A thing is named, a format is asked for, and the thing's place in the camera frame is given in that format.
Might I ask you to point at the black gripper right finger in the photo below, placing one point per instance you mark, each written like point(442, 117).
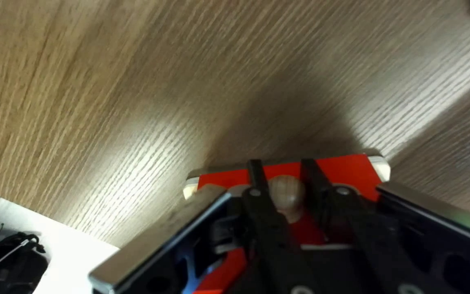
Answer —
point(343, 214)

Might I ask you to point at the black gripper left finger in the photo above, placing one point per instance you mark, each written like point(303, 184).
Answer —
point(276, 263)

